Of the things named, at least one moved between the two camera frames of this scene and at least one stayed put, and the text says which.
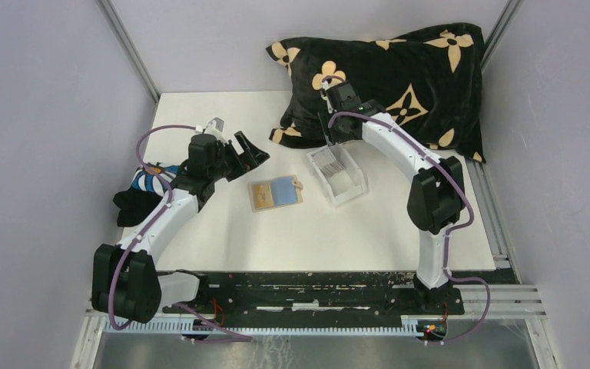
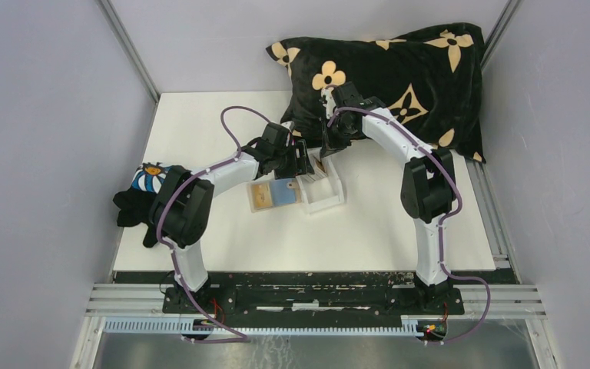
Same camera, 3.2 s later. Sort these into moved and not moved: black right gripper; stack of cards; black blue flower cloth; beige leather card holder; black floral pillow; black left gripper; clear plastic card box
Moved: black left gripper; clear plastic card box; stack of cards
Not moved: beige leather card holder; black floral pillow; black right gripper; black blue flower cloth
